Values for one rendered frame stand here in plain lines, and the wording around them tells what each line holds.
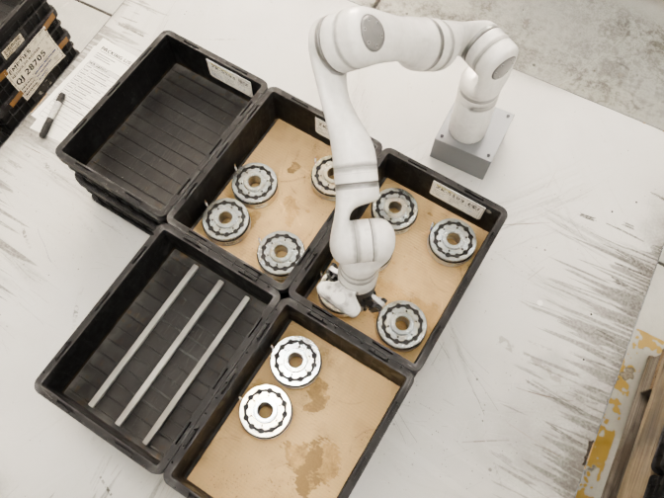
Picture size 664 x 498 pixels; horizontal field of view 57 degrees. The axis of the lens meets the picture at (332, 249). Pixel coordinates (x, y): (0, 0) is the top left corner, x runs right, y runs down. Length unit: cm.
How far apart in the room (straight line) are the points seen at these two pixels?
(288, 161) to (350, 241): 53
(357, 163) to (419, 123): 73
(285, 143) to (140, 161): 34
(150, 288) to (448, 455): 73
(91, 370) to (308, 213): 56
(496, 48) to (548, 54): 156
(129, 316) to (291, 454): 44
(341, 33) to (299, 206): 54
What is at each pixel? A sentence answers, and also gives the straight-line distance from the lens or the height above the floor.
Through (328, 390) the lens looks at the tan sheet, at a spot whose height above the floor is 83.
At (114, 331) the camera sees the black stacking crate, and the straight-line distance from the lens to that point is 137.
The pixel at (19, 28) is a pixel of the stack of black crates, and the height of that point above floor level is 53.
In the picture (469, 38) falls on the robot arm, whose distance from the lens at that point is 131.
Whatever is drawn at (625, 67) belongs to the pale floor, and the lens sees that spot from 293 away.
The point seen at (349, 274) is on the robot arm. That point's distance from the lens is 106.
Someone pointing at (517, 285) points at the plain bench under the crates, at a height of 70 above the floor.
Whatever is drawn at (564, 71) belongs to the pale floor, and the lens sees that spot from 282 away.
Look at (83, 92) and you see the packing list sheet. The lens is 183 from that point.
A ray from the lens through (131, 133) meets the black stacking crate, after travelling 156.
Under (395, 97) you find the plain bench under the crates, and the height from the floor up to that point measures 70.
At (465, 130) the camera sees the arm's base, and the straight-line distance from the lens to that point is 151.
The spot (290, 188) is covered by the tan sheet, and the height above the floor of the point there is 83.
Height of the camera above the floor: 209
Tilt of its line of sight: 68 degrees down
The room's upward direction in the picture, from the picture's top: 1 degrees clockwise
